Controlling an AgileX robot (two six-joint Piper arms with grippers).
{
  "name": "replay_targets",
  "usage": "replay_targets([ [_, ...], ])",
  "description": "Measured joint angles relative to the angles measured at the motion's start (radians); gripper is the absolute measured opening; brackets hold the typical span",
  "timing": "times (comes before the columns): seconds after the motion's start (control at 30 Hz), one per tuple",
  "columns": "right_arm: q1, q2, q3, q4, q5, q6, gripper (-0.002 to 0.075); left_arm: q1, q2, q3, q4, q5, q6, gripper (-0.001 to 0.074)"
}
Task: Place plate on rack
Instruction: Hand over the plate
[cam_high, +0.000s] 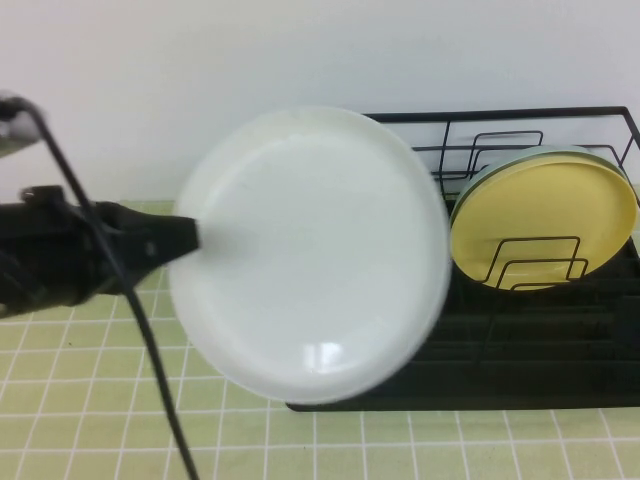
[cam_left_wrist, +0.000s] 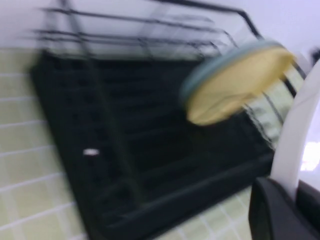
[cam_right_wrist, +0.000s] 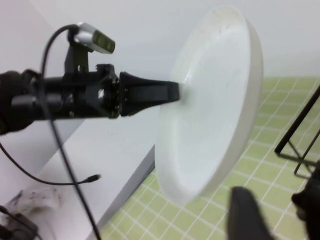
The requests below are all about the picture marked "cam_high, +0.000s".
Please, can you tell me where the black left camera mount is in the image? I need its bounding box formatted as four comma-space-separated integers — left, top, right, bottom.
18, 184, 67, 204

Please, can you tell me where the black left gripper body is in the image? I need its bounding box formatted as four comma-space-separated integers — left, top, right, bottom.
49, 199, 134, 307

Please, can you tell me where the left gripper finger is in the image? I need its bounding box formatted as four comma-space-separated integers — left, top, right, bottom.
121, 204, 203, 277

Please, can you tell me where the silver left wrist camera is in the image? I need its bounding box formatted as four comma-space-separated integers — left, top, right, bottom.
0, 91, 46, 158

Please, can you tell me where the white round plate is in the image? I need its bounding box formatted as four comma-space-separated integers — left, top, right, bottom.
167, 105, 454, 406

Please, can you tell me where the yellow round plate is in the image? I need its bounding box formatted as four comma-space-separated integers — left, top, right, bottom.
449, 152, 639, 293

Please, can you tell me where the black round camera cable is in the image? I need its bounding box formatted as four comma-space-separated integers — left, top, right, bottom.
19, 97, 202, 480

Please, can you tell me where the green round plate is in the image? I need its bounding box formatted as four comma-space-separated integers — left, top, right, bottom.
451, 144, 627, 221

